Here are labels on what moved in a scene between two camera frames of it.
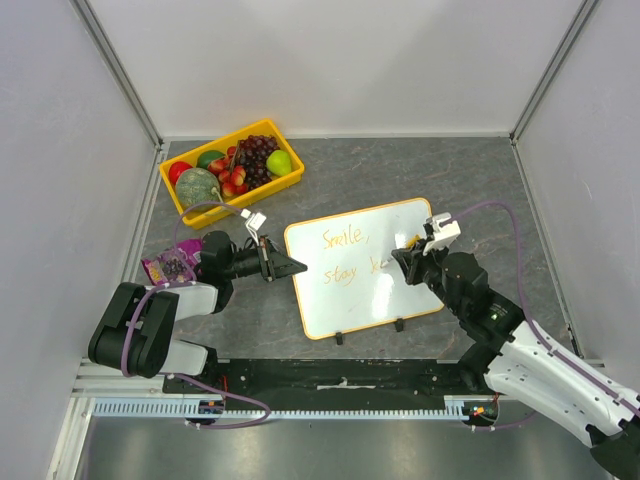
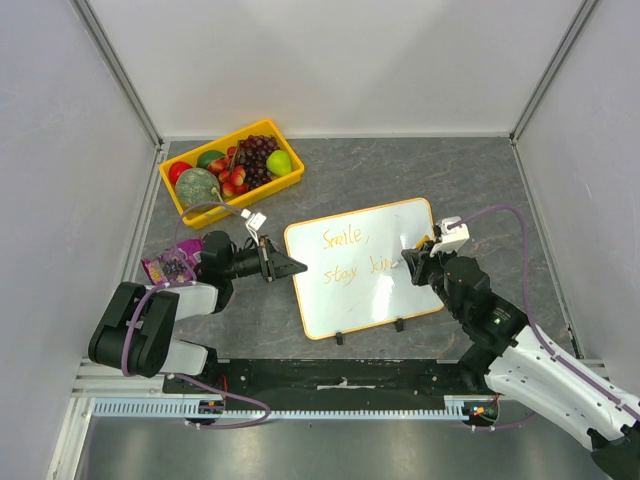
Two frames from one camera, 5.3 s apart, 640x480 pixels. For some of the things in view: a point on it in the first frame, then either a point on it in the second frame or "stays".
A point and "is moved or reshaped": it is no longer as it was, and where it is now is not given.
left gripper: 274,264 stays
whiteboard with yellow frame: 352,280 stays
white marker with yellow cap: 408,246 is moved or reshaped
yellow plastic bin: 231,204 stays
